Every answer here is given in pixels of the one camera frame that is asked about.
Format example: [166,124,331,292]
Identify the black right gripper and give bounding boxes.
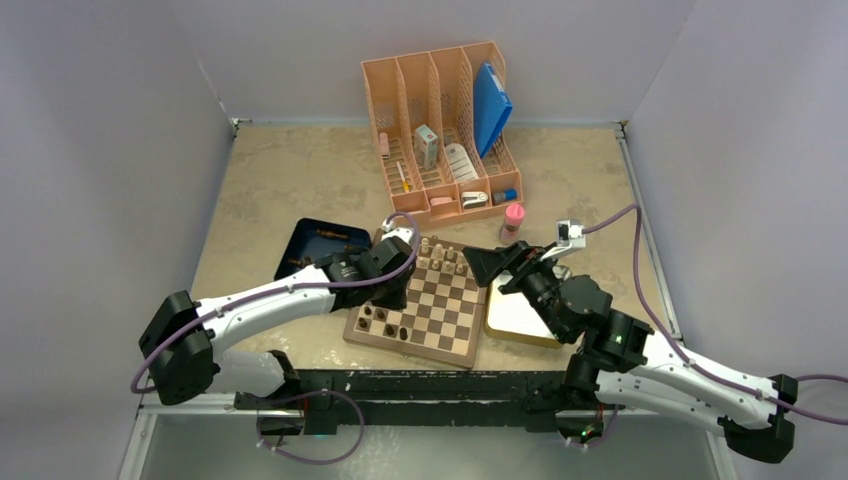
[461,242,570,342]

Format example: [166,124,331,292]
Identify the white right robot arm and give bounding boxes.
[463,241,798,464]

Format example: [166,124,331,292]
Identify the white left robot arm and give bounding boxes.
[139,228,420,409]

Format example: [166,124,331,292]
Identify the light chess pieces row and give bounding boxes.
[413,236,473,282]

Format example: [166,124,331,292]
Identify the dark chess pieces in tray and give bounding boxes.
[315,229,350,242]

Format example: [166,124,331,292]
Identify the wooden chess board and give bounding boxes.
[343,272,488,369]

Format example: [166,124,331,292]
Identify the pink cap bottle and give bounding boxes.
[500,204,525,245]

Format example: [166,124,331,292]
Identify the white stapler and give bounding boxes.
[460,191,489,210]

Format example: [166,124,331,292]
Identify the blue cap glue stick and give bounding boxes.
[492,189,517,205]

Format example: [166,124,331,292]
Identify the yellow pen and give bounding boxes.
[394,160,412,193]

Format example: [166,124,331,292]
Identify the dark blue tin tray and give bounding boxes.
[273,218,372,280]

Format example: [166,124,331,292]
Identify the white labelled packet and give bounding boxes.
[445,143,479,183]

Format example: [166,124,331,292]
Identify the white red small box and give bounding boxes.
[413,124,439,170]

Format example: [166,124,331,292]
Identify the blue folder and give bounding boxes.
[473,62,513,158]

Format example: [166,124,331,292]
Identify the orange file organizer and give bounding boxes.
[361,42,524,229]

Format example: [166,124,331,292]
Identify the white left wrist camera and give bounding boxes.
[380,221,417,246]

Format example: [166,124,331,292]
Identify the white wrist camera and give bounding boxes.
[541,219,587,260]
[380,221,417,246]

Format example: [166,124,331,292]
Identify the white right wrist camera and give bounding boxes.
[541,219,587,260]

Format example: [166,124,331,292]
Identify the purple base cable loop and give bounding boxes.
[255,387,367,465]

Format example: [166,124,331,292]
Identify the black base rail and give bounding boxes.
[234,367,612,435]

